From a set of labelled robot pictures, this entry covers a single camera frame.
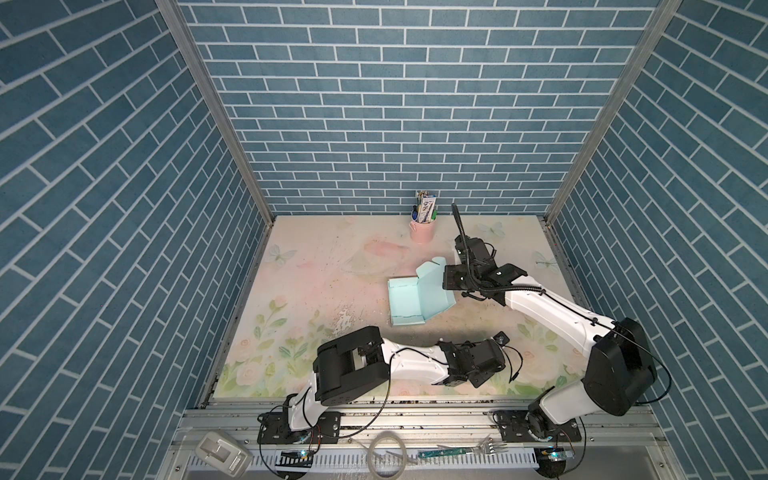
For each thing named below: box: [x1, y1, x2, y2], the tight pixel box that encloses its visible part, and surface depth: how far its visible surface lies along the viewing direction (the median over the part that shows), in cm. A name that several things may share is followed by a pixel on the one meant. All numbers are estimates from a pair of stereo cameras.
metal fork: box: [437, 442, 508, 453], surface depth 72 cm
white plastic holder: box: [195, 431, 253, 478], surface depth 69 cm
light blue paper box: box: [387, 256, 457, 326], surface depth 98 cm
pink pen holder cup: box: [409, 219, 437, 245], surface depth 111 cm
